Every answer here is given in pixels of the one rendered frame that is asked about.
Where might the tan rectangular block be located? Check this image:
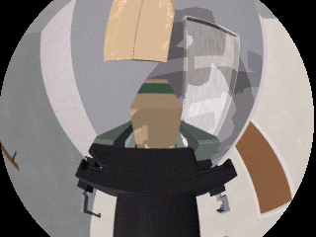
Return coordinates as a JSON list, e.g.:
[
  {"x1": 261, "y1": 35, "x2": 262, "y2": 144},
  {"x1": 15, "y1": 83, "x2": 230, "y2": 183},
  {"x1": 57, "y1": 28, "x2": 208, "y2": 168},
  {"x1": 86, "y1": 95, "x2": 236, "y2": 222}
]
[
  {"x1": 104, "y1": 0, "x2": 176, "y2": 62},
  {"x1": 129, "y1": 79, "x2": 183, "y2": 148}
]

